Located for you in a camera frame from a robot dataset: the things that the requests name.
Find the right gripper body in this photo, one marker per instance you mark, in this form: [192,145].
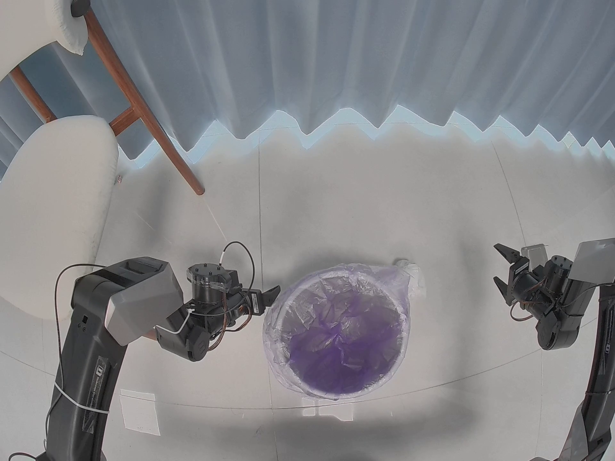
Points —
[526,284]

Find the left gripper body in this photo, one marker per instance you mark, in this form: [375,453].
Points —
[238,312]

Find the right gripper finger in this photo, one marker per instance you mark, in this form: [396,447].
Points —
[510,255]
[505,292]

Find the white paper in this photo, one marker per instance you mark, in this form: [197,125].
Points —
[413,276]

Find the purple plastic bag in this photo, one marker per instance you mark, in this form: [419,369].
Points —
[336,348]

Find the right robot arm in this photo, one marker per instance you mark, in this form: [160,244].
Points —
[560,324]

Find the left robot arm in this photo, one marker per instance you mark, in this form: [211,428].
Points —
[139,296]

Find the white trash bin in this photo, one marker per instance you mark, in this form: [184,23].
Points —
[288,305]

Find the white cushioned wooden chair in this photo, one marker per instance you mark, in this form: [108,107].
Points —
[48,209]

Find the white curtain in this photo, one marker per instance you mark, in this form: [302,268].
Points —
[336,41]

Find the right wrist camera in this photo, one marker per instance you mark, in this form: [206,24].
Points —
[534,256]

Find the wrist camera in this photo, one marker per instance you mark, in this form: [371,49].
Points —
[534,256]
[233,279]

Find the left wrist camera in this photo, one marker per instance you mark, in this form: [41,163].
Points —
[233,279]

